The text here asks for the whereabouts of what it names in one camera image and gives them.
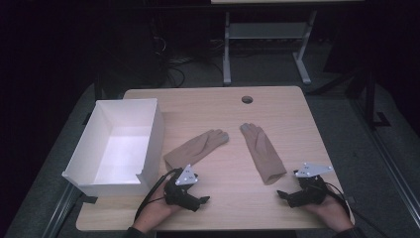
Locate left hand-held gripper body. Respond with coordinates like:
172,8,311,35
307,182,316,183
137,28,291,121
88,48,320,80
163,164,200,208

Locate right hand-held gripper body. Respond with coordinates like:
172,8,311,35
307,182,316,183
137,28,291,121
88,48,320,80
291,162,334,206

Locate beige glove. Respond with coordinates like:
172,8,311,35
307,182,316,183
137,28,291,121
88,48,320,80
240,122,287,185
163,129,230,173

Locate white box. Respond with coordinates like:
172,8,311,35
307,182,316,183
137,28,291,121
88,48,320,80
61,97,165,198

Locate person's left hand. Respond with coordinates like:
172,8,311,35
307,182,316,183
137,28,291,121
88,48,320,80
133,183,181,234

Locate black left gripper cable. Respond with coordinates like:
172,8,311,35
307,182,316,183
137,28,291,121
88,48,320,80
134,168,183,222

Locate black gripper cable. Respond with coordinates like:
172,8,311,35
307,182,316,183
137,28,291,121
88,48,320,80
134,168,183,222
325,180,390,238

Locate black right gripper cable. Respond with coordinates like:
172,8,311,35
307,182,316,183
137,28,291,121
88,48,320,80
325,180,390,238

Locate aluminium rail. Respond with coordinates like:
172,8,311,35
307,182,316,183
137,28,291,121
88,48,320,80
348,97,420,230
41,180,85,238

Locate black metal post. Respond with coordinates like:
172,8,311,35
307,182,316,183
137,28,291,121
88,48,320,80
364,62,392,129

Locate black floor cables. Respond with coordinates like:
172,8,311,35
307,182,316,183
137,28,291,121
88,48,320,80
150,33,226,88

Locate grey metal table frame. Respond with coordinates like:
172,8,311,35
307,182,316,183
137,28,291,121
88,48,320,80
222,9,319,87

